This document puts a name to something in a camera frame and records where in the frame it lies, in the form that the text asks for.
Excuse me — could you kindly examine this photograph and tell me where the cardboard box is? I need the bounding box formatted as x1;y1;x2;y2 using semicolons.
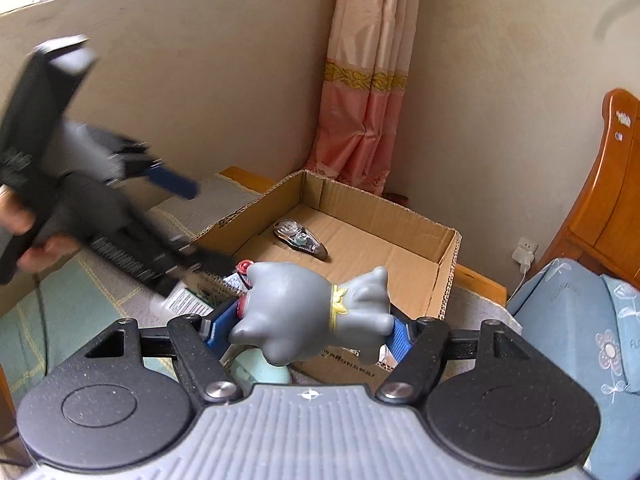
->
187;170;463;386

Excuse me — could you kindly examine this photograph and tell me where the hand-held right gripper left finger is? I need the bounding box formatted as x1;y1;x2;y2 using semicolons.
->
85;300;246;404

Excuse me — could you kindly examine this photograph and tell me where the white wall charger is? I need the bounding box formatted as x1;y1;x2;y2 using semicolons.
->
511;236;540;267

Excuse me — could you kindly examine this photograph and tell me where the white printed tube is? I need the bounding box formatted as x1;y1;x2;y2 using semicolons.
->
150;260;257;319

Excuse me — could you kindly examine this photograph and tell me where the pale green plastic object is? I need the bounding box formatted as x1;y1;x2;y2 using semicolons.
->
230;349;292;387

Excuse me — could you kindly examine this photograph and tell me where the person's left hand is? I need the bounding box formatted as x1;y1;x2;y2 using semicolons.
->
0;186;77;274

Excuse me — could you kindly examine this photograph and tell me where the blue floral pillow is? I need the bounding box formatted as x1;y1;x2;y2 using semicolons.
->
600;272;640;406

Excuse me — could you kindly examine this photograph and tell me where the striped mat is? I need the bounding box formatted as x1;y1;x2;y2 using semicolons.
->
0;172;511;411

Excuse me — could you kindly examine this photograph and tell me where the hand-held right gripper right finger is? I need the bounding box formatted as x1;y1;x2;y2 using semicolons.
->
375;310;538;406

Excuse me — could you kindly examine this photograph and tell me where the blue floral bed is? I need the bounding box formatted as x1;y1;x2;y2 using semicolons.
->
505;257;640;480

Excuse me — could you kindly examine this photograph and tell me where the wooden headboard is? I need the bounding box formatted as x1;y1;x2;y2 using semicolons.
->
537;87;640;288

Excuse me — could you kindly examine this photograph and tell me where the clear correction tape dispenser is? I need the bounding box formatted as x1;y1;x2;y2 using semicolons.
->
272;219;330;261

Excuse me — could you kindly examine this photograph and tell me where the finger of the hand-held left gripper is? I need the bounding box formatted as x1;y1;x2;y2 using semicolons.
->
170;237;241;273
107;132;201;201

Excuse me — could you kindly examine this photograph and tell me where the pink curtain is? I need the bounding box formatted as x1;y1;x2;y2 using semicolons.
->
305;0;426;199

